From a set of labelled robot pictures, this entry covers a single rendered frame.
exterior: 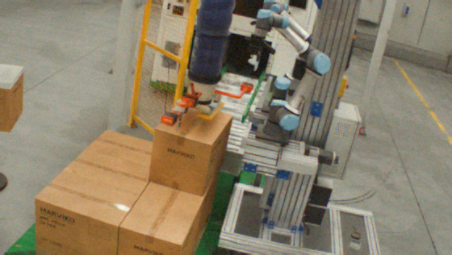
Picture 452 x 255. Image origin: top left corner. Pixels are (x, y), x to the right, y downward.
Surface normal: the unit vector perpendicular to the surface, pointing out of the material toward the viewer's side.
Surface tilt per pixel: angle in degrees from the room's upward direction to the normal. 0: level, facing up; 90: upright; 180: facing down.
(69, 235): 90
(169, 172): 90
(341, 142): 90
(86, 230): 90
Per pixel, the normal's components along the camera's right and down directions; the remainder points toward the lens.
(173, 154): -0.25, 0.34
